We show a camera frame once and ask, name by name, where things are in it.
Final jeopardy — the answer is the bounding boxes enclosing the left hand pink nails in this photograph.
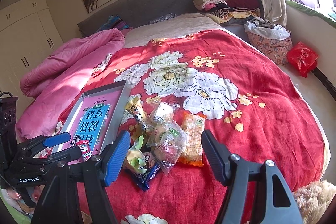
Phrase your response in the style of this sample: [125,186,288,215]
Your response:
[1,185,45,215]

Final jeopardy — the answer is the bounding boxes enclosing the blue patterned pillow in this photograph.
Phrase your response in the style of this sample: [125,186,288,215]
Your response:
[96,15,129,32]

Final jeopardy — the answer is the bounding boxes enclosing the small red snack packet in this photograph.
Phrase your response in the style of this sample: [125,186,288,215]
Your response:
[76,140,93,162]

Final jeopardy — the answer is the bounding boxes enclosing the stack of folded clothes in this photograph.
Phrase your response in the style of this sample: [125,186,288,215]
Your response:
[193,0,264,26]

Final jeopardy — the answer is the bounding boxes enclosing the grey upholstered headboard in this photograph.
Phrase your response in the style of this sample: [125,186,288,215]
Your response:
[77,0,197,38]

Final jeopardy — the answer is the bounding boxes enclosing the clear bag red candies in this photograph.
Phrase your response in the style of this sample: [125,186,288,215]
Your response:
[146,119,187,175]

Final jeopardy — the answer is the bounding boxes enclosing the grey tray with pink book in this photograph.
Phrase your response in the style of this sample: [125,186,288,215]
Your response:
[52,80,131,155]

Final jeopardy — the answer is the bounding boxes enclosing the green yellow snack packet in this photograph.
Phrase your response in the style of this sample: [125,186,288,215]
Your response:
[123,135,147,176]

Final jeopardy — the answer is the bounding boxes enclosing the white wardrobe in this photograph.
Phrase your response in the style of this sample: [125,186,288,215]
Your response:
[0,0,63,118]

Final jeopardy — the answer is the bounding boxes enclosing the clear bag flaky pastry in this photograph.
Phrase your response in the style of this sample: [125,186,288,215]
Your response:
[146,101,179,126]

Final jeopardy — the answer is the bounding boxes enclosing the pink quilt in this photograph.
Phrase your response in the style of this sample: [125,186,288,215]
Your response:
[15,28,125,140]

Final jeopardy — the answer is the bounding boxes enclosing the dark blue snack wrapper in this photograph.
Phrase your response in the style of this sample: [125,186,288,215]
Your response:
[124,152,160,192]

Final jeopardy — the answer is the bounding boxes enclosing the yellow cartoon snack stick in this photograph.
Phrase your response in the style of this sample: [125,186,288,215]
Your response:
[125,96,146,132]

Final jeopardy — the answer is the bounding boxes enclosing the floral bag with white cloth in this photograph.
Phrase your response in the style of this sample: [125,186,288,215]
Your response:
[244,18,293,65]

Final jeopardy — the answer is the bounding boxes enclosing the red floral blanket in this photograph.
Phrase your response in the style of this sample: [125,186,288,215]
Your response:
[34,29,329,224]

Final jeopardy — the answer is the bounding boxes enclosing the red plastic bag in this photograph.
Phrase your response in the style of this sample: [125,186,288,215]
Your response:
[287,42,319,78]

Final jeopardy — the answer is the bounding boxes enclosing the orange biscuit packet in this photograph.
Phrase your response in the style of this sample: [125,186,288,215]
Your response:
[178,113,206,167]

